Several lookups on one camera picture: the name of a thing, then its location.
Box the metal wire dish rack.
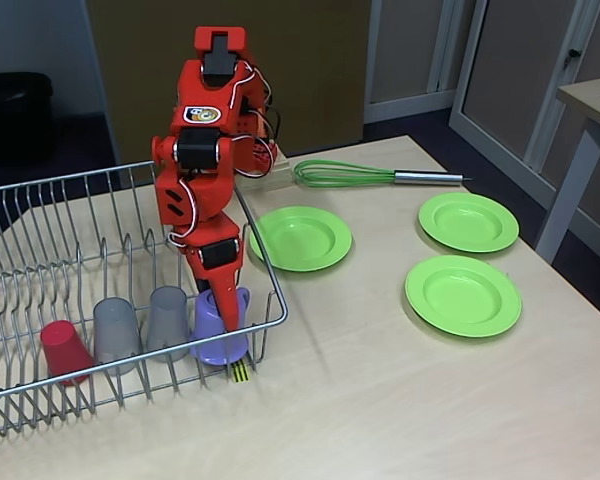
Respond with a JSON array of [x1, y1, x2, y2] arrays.
[[0, 152, 290, 442]]

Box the yellow black striped tape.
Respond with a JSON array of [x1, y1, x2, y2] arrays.
[[229, 357, 252, 385]]

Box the brown partition board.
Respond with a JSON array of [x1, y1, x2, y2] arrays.
[[86, 0, 372, 166]]

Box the wooden base block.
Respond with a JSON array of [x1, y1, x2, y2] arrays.
[[234, 152, 294, 194]]

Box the grey cabinet door white frame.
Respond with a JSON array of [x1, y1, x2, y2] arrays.
[[448, 0, 600, 236], [363, 0, 476, 124]]

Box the green whisk metal handle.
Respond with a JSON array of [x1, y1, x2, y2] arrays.
[[293, 158, 474, 189]]

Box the black trash bin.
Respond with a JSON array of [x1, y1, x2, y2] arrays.
[[0, 72, 55, 166]]

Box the red plastic cup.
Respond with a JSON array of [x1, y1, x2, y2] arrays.
[[39, 319, 96, 387]]

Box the grey translucent plastic cup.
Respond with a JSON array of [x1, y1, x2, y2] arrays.
[[92, 297, 142, 376], [146, 286, 189, 364]]

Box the purple plastic mug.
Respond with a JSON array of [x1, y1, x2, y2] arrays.
[[188, 287, 254, 366]]

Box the green plastic plate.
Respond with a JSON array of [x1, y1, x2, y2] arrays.
[[404, 254, 524, 340], [248, 205, 354, 274], [418, 192, 521, 254]]

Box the beige side table grey leg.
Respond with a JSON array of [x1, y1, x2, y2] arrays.
[[534, 74, 600, 265]]

